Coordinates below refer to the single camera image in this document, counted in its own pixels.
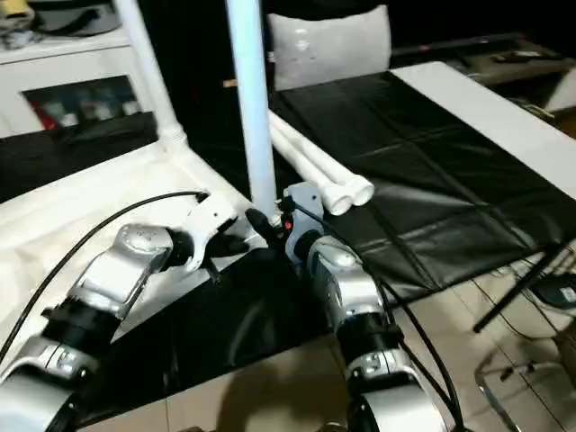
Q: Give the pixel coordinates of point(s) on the small tan block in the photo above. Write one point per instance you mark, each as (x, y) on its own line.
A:
(230, 83)

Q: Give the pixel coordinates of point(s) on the white plastic table top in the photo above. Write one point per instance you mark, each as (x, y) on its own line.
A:
(67, 216)

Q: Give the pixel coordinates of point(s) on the white flat board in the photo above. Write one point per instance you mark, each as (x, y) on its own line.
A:
(495, 117)

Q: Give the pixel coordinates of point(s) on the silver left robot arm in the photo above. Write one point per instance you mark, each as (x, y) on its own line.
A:
(112, 288)

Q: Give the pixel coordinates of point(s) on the white plastic table leg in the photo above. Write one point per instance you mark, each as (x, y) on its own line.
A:
(306, 166)
(324, 157)
(144, 67)
(254, 112)

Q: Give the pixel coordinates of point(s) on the grey floor device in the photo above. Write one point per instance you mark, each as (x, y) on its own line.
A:
(560, 292)

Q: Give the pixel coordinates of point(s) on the thin black metal rail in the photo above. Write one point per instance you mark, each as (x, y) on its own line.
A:
(450, 47)

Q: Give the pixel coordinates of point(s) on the black remote control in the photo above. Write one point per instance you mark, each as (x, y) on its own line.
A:
(526, 57)

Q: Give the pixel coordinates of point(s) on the black metal frame bar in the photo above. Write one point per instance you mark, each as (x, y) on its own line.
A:
(517, 288)

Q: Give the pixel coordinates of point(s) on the grey cushion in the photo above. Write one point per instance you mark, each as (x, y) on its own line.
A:
(337, 45)

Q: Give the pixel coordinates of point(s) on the grey round bag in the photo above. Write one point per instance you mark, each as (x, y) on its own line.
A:
(76, 18)

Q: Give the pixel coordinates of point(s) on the white cabinet with glass doors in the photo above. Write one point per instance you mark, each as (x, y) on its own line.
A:
(67, 63)

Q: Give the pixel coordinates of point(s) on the shiny chrome stand tube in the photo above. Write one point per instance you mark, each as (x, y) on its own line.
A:
(495, 396)

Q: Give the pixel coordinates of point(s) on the dark clutter pile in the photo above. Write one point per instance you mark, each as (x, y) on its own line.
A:
(15, 36)

